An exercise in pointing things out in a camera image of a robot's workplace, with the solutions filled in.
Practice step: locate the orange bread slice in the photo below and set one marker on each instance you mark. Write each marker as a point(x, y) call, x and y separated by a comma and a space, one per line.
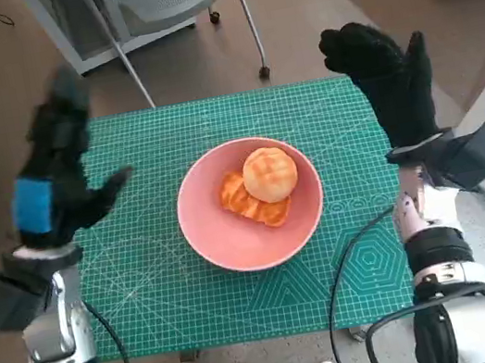
point(232, 192)

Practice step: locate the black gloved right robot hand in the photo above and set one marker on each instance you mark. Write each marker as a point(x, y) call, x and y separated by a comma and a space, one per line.
point(401, 92)

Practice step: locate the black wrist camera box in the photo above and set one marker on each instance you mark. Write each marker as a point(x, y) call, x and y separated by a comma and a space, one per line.
point(477, 152)
point(1, 304)

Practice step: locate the black left robot hand, blue tape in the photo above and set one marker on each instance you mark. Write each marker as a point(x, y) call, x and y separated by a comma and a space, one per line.
point(61, 190)

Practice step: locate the green cutting mat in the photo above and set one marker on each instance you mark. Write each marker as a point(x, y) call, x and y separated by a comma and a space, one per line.
point(145, 137)

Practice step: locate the pink bowl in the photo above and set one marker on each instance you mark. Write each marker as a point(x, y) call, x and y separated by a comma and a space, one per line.
point(215, 238)

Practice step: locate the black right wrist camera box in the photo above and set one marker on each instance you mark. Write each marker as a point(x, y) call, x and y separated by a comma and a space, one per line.
point(477, 152)

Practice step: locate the metal table bracket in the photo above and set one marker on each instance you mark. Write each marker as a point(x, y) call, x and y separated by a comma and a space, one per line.
point(358, 334)

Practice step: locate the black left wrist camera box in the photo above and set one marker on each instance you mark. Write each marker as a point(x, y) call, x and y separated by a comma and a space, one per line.
point(1, 304)

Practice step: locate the round golden bread bun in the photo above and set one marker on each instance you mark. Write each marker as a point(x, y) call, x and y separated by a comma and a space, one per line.
point(269, 174)

